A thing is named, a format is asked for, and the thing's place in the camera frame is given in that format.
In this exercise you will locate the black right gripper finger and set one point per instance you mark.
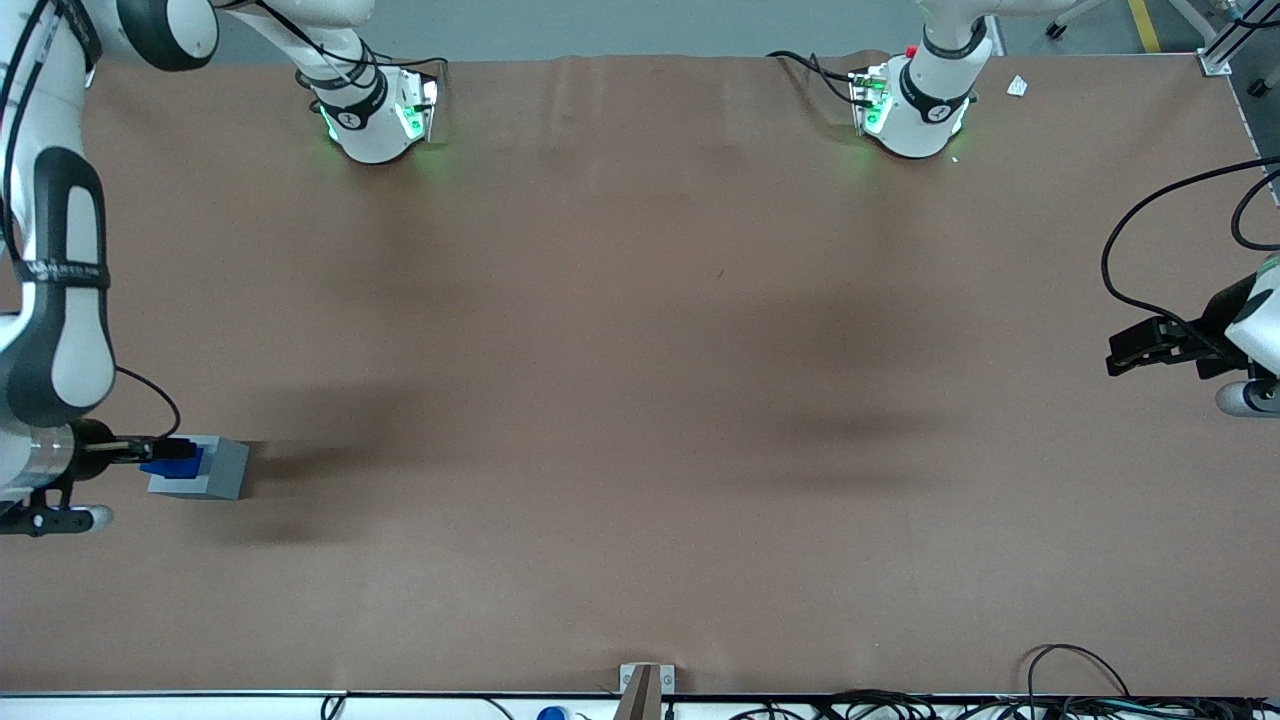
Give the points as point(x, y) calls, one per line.
point(150, 444)
point(145, 456)

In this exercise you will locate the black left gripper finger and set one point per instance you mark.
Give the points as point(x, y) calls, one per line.
point(1140, 335)
point(1132, 361)

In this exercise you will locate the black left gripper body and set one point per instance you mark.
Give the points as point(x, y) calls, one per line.
point(1213, 318)

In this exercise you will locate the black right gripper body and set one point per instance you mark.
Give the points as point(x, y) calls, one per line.
point(94, 442)

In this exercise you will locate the blue plastic part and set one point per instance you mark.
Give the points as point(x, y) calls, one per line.
point(180, 469)

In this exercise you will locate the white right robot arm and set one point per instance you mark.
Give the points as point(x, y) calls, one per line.
point(60, 370)

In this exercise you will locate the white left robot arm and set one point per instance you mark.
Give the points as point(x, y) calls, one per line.
point(925, 100)

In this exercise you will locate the gray block base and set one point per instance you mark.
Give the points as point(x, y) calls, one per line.
point(225, 470)

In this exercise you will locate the small white paper scrap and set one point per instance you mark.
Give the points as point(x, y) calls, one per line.
point(1017, 86)

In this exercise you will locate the brown table cover sheet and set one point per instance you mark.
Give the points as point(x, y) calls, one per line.
point(640, 400)

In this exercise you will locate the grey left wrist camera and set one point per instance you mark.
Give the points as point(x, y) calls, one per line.
point(1245, 398)

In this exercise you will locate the aluminium frame profile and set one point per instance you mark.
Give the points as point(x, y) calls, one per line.
point(1225, 45)

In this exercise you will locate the metal table edge bracket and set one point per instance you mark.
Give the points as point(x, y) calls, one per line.
point(646, 690)

